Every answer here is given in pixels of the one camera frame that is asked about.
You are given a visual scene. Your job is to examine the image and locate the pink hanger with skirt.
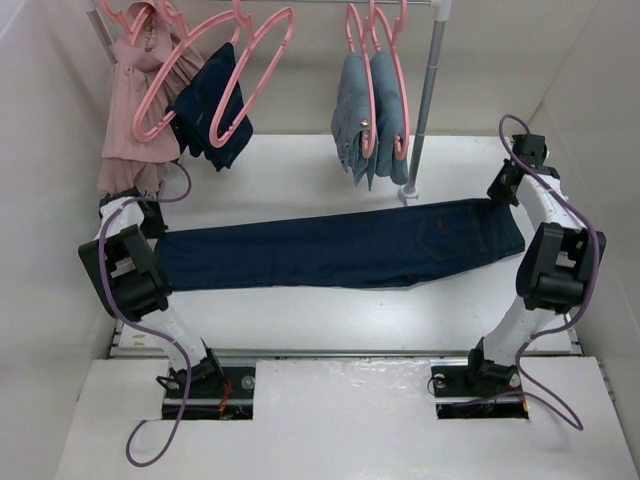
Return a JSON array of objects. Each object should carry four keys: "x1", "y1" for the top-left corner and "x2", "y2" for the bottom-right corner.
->
[{"x1": 100, "y1": 0, "x2": 157, "y2": 51}]

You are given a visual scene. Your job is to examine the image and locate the empty pink hanger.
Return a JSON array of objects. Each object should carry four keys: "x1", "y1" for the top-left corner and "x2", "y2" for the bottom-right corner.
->
[{"x1": 207, "y1": 0, "x2": 296, "y2": 150}]

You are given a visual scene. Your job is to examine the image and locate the pink hanger with shorts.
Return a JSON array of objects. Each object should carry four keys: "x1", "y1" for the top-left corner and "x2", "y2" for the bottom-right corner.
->
[{"x1": 131, "y1": 0, "x2": 241, "y2": 144}]

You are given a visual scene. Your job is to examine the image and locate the light blue jeans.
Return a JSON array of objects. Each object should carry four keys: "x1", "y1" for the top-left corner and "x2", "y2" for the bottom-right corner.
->
[
  {"x1": 331, "y1": 52, "x2": 377, "y2": 190},
  {"x1": 371, "y1": 50, "x2": 409, "y2": 185}
]

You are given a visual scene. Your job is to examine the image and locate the pink hanger jeans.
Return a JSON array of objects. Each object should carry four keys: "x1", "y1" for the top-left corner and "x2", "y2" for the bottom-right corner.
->
[
  {"x1": 339, "y1": 1, "x2": 377, "y2": 159},
  {"x1": 371, "y1": 1, "x2": 410, "y2": 158}
]

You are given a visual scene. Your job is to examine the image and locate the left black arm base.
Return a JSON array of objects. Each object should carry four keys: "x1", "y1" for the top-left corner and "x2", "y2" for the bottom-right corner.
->
[{"x1": 156, "y1": 365, "x2": 256, "y2": 421}]

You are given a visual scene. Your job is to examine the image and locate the light blue jeans left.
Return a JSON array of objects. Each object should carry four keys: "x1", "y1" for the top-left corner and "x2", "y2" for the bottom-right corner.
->
[{"x1": 331, "y1": 52, "x2": 377, "y2": 190}]

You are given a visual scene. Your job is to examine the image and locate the pink hanger left jeans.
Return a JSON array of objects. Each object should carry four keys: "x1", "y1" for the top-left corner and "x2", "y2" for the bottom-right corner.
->
[{"x1": 339, "y1": 1, "x2": 377, "y2": 159}]

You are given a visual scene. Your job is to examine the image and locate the light blue jeans right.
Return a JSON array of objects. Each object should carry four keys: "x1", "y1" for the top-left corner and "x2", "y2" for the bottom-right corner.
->
[{"x1": 371, "y1": 50, "x2": 409, "y2": 185}]

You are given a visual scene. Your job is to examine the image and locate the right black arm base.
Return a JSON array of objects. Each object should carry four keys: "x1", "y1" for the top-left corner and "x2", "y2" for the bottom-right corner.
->
[{"x1": 428, "y1": 364, "x2": 529, "y2": 420}]

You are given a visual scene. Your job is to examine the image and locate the pink pleated skirt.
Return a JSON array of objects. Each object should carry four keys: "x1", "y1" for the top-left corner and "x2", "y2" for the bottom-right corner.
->
[{"x1": 98, "y1": 1, "x2": 204, "y2": 195}]

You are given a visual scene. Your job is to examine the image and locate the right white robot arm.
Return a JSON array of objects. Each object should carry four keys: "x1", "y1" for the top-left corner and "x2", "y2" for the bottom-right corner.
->
[{"x1": 462, "y1": 133, "x2": 606, "y2": 394}]

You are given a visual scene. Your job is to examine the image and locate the hanging dark denim shorts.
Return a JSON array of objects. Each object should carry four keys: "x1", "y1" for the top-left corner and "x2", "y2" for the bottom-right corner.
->
[{"x1": 165, "y1": 42, "x2": 255, "y2": 173}]

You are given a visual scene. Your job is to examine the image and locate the metal clothes rack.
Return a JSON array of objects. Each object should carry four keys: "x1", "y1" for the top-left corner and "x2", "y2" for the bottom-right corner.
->
[{"x1": 83, "y1": 1, "x2": 451, "y2": 205}]

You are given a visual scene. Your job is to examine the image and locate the pink hanger right jeans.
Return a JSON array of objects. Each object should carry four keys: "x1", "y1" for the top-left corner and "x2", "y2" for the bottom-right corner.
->
[{"x1": 371, "y1": 1, "x2": 410, "y2": 158}]

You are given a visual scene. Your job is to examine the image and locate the dark blue denim trousers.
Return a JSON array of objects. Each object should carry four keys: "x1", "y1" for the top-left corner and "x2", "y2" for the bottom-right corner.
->
[{"x1": 155, "y1": 199, "x2": 525, "y2": 291}]

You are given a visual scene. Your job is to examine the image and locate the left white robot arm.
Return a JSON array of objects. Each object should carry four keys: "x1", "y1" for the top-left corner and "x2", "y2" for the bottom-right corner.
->
[{"x1": 78, "y1": 188, "x2": 224, "y2": 397}]

